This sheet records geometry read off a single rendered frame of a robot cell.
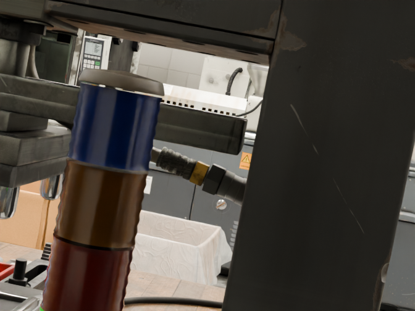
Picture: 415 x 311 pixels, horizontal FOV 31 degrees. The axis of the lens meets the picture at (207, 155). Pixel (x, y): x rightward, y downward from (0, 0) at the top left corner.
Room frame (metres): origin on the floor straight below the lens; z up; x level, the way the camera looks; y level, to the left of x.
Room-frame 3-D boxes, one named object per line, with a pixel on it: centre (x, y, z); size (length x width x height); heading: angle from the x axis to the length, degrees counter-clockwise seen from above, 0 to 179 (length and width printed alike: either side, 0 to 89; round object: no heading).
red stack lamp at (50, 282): (0.34, 0.04, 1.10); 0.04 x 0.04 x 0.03
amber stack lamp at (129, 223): (0.34, 0.04, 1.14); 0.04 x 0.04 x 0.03
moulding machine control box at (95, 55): (5.14, 0.87, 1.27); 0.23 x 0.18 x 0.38; 172
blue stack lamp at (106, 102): (0.34, 0.04, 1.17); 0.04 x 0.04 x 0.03
